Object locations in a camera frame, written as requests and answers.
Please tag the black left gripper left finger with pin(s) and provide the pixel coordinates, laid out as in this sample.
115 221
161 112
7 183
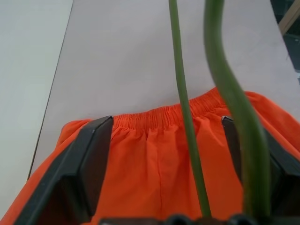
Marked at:
77 164

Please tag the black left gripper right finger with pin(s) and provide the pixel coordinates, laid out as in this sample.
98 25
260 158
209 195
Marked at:
279 173

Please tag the orange shorts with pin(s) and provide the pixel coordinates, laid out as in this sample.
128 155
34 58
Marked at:
152 164

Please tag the wooden frame post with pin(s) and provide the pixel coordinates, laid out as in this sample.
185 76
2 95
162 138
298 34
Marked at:
288 18

